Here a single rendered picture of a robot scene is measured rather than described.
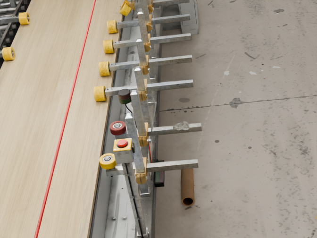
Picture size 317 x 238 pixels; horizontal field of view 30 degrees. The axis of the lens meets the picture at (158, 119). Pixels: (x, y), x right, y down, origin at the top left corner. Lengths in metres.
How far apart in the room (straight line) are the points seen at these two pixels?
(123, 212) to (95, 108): 0.58
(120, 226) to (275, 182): 1.34
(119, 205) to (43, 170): 0.42
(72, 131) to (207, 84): 2.00
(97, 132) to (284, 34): 2.81
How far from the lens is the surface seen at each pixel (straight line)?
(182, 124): 2.93
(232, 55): 5.14
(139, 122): 2.86
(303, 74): 4.84
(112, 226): 2.85
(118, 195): 2.99
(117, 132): 2.93
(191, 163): 2.75
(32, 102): 3.31
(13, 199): 2.73
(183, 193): 3.72
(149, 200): 2.81
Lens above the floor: 2.64
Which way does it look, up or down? 36 degrees down
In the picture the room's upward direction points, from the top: 10 degrees counter-clockwise
